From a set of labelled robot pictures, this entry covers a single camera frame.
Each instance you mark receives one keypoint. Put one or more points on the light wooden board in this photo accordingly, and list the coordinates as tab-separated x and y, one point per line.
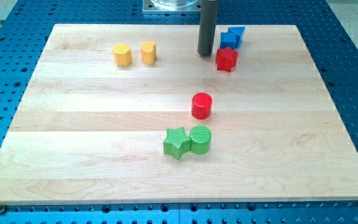
89	131

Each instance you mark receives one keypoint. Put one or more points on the yellow hexagon block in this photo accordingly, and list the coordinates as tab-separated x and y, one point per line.
122	54

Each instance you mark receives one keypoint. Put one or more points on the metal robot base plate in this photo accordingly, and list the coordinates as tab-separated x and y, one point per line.
171	5

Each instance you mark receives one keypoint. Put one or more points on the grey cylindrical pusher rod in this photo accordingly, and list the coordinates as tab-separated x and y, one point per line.
208	18

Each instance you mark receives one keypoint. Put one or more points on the green cylinder block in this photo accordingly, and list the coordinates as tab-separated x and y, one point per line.
200	139

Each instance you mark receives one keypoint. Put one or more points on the red star block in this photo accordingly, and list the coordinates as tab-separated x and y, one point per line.
226	59

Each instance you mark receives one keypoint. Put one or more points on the yellow heart block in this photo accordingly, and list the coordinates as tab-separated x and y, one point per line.
148	50

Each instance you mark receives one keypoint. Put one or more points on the blue cube block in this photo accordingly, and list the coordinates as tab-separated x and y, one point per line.
227	39

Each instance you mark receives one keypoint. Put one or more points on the blue perforated table plate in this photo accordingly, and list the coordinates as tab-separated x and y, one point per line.
25	32

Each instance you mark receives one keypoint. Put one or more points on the green star block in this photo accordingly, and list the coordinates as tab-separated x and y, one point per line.
176	143

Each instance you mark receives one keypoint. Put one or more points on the red cylinder block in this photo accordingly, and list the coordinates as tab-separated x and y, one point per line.
201	105

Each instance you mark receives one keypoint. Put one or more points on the blue triangle block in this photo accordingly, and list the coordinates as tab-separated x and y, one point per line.
239	33

